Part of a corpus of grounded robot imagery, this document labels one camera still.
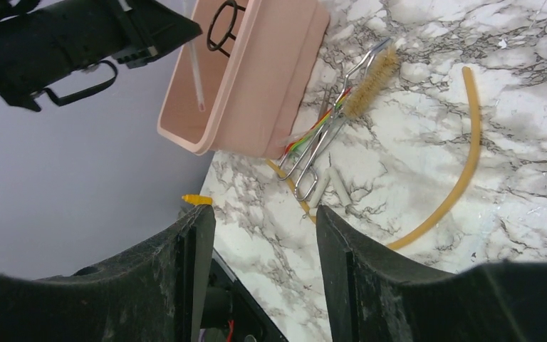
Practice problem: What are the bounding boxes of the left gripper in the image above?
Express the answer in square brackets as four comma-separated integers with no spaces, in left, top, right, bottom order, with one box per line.
[108,0,202,68]

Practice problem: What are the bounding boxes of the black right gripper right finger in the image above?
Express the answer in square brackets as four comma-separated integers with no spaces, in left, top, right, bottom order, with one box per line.
[316,206,547,341]

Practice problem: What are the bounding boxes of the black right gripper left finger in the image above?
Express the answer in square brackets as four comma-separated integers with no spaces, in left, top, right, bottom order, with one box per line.
[0,205,216,341]

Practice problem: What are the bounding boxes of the clear glass pipette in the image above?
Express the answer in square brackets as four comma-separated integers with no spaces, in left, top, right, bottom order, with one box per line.
[182,0,205,112]

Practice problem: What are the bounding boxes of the black wire ring stand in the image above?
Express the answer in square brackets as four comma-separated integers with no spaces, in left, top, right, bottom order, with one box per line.
[206,0,246,58]

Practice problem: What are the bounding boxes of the amber rubber tubing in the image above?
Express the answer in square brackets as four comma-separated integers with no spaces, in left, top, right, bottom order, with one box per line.
[264,66,483,251]

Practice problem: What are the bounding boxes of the white clay pipe triangle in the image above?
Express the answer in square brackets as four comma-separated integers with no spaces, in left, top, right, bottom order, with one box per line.
[307,167,352,216]

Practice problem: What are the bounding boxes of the metal scissors forceps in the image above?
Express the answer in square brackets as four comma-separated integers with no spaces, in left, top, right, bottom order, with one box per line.
[278,38,393,201]

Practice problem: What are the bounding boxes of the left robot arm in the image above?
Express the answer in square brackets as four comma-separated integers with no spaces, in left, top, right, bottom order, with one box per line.
[0,1,215,341]

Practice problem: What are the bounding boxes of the yellow plastic tip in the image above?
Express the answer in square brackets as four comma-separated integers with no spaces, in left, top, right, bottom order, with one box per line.
[182,194,213,206]

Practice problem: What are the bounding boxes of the pink plastic bin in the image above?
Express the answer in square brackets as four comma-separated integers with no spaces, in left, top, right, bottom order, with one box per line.
[157,1,330,159]

